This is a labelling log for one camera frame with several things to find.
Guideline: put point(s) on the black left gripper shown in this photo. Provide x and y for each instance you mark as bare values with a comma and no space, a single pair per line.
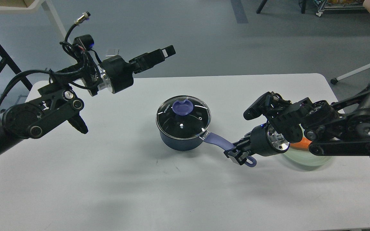
118,74

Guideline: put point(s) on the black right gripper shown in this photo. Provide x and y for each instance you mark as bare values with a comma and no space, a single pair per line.
263,140

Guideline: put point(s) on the dark blue saucepan purple handle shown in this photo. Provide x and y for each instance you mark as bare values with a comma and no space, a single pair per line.
207,137

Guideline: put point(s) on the glass pot lid purple knob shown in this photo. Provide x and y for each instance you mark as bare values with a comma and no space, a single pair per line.
183,117

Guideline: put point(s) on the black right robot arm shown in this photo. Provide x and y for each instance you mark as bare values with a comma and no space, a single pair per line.
334,129

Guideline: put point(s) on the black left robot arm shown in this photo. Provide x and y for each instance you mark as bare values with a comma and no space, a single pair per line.
58,102

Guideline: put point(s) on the orange toy carrot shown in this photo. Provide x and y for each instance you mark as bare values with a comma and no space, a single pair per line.
301,145

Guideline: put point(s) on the metal cart with casters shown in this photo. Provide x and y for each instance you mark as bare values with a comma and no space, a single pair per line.
331,5

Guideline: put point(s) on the white desk frame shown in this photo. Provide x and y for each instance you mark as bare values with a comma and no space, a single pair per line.
33,26

